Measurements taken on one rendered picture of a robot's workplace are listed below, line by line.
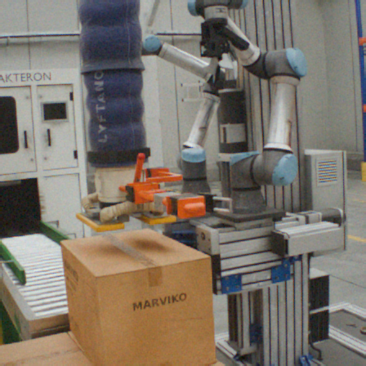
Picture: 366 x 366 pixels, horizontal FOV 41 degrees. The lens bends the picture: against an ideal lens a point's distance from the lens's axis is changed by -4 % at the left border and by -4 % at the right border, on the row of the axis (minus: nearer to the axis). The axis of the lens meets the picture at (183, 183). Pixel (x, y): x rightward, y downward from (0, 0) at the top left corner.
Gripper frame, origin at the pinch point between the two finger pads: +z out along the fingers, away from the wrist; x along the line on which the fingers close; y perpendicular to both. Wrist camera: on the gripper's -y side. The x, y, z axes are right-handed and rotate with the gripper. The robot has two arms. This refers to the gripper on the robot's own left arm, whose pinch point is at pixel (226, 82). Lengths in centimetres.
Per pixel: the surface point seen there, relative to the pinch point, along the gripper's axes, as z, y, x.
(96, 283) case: 60, 47, -2
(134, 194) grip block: 33.8, 32.4, -4.6
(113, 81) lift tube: -3.5, 31.8, -22.9
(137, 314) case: 73, 35, -2
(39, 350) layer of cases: 98, 65, -46
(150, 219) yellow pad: 45, 23, -18
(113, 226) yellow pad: 46, 37, -16
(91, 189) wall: 140, -148, -942
